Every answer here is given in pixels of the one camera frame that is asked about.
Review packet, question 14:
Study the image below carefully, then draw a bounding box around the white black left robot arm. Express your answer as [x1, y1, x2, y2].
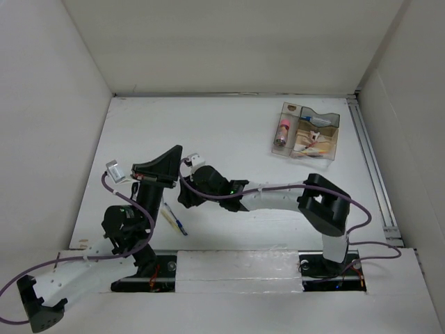
[16, 145, 183, 333]

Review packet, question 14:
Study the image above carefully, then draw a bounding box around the blue white ballpoint pen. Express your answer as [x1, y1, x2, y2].
[163, 202, 188, 236]

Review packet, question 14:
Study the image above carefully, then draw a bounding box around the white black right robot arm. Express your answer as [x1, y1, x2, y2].
[178, 166, 350, 278]

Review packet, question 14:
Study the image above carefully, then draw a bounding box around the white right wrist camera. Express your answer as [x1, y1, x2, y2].
[185, 153, 206, 169]

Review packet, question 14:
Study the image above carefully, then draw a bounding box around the red pen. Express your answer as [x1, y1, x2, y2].
[296, 141, 318, 152]

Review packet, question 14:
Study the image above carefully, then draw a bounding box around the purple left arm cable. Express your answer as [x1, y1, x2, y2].
[0, 170, 156, 324]

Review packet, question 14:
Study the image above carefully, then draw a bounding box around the pink capped pencil tube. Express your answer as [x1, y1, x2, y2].
[274, 119, 291, 147]

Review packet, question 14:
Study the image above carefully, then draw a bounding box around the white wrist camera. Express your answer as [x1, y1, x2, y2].
[185, 153, 206, 169]
[106, 160, 127, 184]

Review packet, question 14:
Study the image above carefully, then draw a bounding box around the aluminium rail right edge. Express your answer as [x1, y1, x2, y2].
[346, 95, 405, 248]

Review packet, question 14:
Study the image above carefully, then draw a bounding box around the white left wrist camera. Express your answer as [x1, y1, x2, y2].
[106, 160, 127, 184]

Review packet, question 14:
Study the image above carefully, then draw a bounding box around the clear acrylic desk organizer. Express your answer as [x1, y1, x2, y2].
[272, 102, 340, 168]

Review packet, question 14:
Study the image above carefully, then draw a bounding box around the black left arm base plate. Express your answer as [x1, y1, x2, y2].
[111, 253, 177, 293]

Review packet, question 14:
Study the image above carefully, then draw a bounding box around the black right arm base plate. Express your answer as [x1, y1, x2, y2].
[298, 253, 367, 292]

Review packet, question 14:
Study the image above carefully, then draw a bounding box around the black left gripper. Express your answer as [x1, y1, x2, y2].
[132, 145, 184, 229]

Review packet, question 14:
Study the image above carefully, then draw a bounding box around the orange yellow highlighter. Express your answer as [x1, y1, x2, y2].
[292, 151, 329, 159]

